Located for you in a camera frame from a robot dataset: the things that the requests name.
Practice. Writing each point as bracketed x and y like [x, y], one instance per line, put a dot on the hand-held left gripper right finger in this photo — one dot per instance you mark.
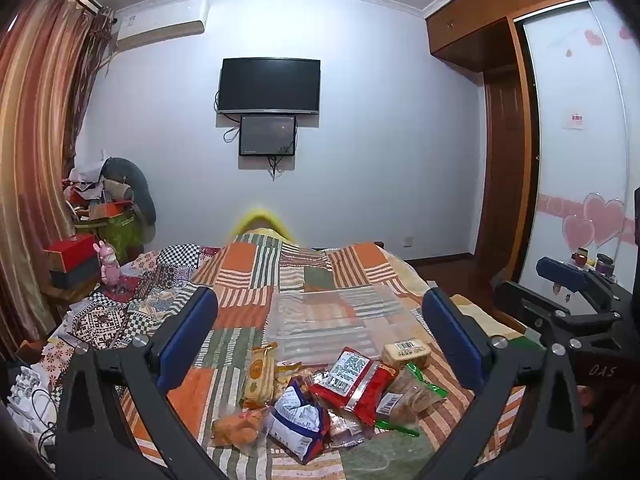
[450, 335]

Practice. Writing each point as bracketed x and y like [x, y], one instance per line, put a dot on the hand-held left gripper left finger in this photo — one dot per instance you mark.
[187, 330]

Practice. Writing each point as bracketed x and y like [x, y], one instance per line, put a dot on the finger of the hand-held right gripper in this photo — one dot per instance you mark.
[530, 305]
[562, 272]

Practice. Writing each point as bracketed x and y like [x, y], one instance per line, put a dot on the beige cake packet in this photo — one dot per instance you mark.
[406, 352]

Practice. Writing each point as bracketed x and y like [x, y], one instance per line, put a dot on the green pea snack packet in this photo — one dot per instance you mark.
[407, 397]

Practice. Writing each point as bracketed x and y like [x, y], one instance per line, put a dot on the yellow biscuit packet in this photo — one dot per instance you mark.
[259, 375]

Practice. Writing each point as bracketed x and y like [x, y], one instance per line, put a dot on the red snack packet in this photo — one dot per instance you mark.
[350, 380]

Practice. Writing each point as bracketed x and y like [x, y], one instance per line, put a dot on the orange bread bag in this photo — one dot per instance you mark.
[240, 427]

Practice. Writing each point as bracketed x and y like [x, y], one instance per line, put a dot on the clear plastic container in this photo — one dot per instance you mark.
[340, 315]

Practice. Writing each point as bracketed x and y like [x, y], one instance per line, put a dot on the small yellow snack packet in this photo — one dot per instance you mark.
[292, 372]

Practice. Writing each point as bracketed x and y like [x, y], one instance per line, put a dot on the blue white snack bag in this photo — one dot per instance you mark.
[297, 420]

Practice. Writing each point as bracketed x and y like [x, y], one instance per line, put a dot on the person's right hand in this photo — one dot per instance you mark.
[584, 405]

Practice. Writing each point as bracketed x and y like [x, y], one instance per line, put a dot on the small jar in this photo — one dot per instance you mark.
[581, 257]

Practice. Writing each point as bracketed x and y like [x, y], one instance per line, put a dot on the dark jar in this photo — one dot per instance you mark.
[604, 265]

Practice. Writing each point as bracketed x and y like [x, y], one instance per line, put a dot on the checkered patchwork quilt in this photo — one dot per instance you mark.
[150, 290]

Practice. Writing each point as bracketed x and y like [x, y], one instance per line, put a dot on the pink heart decal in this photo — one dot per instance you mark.
[602, 215]

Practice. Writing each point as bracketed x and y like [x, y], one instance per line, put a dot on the pink toy rabbit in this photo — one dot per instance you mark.
[107, 265]

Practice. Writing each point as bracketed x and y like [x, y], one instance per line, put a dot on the white sliding wardrobe door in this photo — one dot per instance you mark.
[575, 170]

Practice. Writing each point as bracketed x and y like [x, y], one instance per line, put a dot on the green bag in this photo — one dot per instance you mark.
[117, 235]

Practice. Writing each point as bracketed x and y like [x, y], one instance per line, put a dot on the wooden nightstand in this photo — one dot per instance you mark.
[70, 297]

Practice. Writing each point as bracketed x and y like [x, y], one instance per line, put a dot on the dark box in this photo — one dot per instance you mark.
[75, 275]

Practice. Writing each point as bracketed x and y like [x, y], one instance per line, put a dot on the orange green patchwork blanket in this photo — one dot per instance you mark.
[300, 270]

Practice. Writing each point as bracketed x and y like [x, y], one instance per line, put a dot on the yellow cushion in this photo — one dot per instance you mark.
[260, 220]

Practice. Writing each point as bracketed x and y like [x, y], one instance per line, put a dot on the red box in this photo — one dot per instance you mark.
[70, 252]

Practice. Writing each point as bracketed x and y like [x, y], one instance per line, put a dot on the wooden wardrobe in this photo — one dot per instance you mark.
[500, 135]

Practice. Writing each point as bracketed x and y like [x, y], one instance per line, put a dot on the paper door sticker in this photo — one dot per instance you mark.
[575, 120]

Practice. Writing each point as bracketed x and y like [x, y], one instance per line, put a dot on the pile of clutter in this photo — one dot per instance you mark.
[87, 190]

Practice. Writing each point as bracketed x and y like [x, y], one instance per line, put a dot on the white papers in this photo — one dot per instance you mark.
[25, 400]

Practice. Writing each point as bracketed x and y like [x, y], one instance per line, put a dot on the striped orange curtain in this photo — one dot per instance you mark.
[35, 135]

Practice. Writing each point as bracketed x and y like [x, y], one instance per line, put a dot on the white air conditioner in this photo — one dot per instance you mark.
[160, 25]

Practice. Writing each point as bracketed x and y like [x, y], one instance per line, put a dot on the white wall socket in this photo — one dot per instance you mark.
[407, 240]

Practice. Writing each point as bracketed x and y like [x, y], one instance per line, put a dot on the small black wall monitor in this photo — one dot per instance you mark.
[267, 135]

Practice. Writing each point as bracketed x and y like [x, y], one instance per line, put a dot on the black wall television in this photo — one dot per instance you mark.
[269, 85]

